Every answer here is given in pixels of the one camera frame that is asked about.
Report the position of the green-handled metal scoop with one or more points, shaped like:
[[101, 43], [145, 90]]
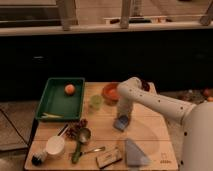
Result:
[[83, 138]]

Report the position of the black and white brush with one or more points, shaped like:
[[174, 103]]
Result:
[[38, 158]]

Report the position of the brown pine cone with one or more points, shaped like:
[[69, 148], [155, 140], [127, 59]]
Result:
[[75, 127]]

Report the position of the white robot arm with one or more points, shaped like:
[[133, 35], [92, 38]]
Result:
[[196, 119]]

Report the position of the grey folded cloth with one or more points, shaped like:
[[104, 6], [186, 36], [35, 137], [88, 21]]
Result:
[[135, 156]]

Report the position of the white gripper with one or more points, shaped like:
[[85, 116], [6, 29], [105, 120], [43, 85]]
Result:
[[124, 107]]

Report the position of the wooden block with label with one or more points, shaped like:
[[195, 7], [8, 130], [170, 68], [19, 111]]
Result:
[[108, 158]]

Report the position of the orange bowl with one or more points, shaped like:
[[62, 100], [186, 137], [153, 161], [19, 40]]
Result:
[[109, 91]]

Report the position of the green plastic tray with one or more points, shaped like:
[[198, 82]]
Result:
[[55, 101]]

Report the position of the yellow-green vegetable piece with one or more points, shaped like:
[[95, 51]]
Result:
[[46, 115]]

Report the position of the green plastic cup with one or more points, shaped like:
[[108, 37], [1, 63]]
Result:
[[95, 102]]

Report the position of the white cup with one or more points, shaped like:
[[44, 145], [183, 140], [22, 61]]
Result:
[[55, 146]]

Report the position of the orange fruit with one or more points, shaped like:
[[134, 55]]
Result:
[[69, 89]]

